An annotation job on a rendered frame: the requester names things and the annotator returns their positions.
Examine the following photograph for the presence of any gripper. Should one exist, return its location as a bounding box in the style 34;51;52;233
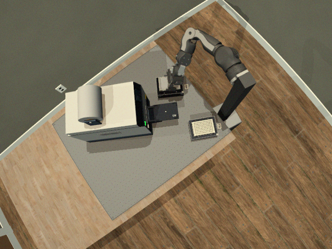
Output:
164;69;184;91

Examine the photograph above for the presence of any grey cylinder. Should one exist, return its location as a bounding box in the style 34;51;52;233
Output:
77;85;103;123

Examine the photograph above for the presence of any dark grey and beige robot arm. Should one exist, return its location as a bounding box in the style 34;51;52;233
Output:
170;27;249;85

